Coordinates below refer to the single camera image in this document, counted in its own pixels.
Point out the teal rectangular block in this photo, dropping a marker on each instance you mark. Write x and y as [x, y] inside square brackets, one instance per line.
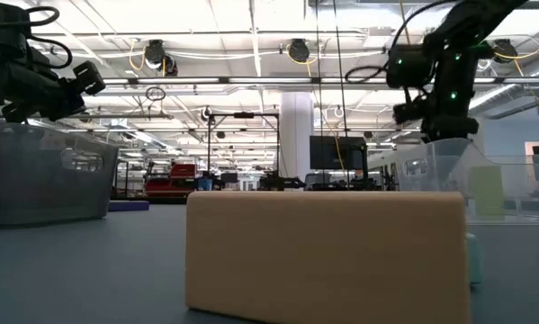
[474, 258]

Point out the purple rectangular block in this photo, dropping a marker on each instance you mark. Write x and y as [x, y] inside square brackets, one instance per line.
[128, 205]

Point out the black background robot arm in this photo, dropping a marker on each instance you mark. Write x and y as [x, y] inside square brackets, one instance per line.
[280, 182]

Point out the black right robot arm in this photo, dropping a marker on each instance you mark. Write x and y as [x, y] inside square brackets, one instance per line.
[471, 18]

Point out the clear plastic bin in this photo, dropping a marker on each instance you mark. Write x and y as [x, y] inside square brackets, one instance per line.
[435, 180]

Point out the yellow cylinder block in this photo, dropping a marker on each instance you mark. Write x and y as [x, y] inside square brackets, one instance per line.
[487, 191]

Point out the grey translucent plastic bin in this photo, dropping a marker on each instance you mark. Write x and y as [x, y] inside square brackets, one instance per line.
[35, 180]

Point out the black monitor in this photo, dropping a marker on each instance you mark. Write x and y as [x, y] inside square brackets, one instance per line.
[332, 153]

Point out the white pillar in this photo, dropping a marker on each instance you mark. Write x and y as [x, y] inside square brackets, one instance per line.
[296, 130]

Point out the red tool cabinet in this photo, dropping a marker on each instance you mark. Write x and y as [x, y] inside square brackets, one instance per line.
[172, 184]

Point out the small blue bin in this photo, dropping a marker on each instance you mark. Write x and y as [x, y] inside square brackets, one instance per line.
[204, 184]

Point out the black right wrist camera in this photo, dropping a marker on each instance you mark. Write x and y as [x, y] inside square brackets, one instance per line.
[410, 111]

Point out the black metal frame rig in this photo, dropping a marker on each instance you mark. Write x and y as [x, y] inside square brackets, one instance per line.
[209, 148]

